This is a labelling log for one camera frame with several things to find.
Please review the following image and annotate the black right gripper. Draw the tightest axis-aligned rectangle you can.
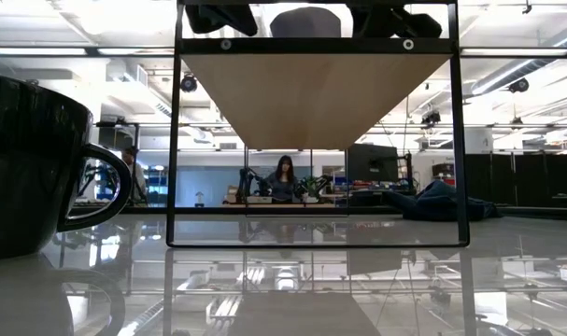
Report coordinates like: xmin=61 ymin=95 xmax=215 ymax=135
xmin=349 ymin=4 xmax=444 ymax=39

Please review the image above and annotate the purple plastic cup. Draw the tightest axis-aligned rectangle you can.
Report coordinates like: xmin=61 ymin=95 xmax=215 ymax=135
xmin=269 ymin=6 xmax=343 ymax=39

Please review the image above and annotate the black monitor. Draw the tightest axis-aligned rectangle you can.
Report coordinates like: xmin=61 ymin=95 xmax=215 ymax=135
xmin=347 ymin=143 xmax=400 ymax=184

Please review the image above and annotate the person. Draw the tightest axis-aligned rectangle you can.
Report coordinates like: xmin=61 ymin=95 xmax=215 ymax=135
xmin=120 ymin=146 xmax=149 ymax=207
xmin=262 ymin=154 xmax=302 ymax=205

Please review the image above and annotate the dark blue cloth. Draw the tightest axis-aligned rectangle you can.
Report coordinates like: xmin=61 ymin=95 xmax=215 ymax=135
xmin=380 ymin=179 xmax=504 ymax=223

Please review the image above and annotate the black room partition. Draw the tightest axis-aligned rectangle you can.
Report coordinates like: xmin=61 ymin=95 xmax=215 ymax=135
xmin=463 ymin=149 xmax=567 ymax=210

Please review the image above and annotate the black ceramic mug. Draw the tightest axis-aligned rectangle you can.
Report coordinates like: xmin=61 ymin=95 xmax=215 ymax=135
xmin=0 ymin=71 xmax=135 ymax=263

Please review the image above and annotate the black ceiling camera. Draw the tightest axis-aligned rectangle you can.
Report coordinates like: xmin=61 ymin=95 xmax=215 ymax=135
xmin=179 ymin=73 xmax=199 ymax=94
xmin=507 ymin=77 xmax=531 ymax=95

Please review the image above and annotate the wooden shelf with black frame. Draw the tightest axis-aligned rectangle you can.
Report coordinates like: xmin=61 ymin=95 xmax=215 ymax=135
xmin=165 ymin=0 xmax=472 ymax=249

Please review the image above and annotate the black aluminium table frame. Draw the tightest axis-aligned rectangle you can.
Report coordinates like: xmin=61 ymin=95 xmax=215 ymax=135
xmin=71 ymin=203 xmax=567 ymax=221

